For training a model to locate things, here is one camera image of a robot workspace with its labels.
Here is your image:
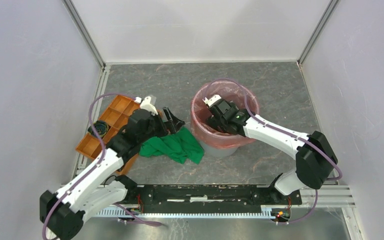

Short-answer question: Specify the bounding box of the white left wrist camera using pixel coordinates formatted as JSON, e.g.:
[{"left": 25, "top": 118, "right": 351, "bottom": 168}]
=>
[{"left": 134, "top": 95, "right": 159, "bottom": 116}]

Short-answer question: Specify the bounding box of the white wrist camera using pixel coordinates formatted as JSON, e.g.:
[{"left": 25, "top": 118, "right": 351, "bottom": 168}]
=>
[
  {"left": 202, "top": 94, "right": 222, "bottom": 108},
  {"left": 134, "top": 95, "right": 159, "bottom": 116}
]

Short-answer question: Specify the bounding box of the green cloth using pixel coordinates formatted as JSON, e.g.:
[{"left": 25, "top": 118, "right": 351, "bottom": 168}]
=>
[{"left": 139, "top": 127, "right": 205, "bottom": 165}]

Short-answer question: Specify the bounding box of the slotted cable duct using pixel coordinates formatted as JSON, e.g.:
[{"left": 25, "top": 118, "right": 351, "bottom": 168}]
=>
[{"left": 94, "top": 205, "right": 277, "bottom": 220}]

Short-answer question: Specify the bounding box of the grey plastic trash bin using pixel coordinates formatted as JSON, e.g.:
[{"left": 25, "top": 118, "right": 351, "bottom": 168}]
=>
[{"left": 190, "top": 79, "right": 260, "bottom": 158}]

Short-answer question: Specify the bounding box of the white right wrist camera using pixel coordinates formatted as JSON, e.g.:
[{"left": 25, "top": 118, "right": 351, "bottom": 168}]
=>
[{"left": 202, "top": 94, "right": 222, "bottom": 108}]

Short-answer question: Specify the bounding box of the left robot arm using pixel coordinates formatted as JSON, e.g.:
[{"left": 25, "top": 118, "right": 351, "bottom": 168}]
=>
[{"left": 39, "top": 107, "right": 185, "bottom": 240}]

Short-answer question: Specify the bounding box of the red plastic trash bag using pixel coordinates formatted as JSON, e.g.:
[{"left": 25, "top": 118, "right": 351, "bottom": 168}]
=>
[{"left": 190, "top": 79, "right": 260, "bottom": 149}]

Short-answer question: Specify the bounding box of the orange compartment tray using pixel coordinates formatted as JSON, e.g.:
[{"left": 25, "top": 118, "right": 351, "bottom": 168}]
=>
[{"left": 75, "top": 95, "right": 140, "bottom": 176}]

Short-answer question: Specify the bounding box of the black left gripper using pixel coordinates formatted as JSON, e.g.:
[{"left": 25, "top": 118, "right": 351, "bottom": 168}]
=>
[{"left": 138, "top": 106, "right": 185, "bottom": 144}]

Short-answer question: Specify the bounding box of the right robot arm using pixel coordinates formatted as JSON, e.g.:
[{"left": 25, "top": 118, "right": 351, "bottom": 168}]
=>
[{"left": 203, "top": 94, "right": 339, "bottom": 204}]

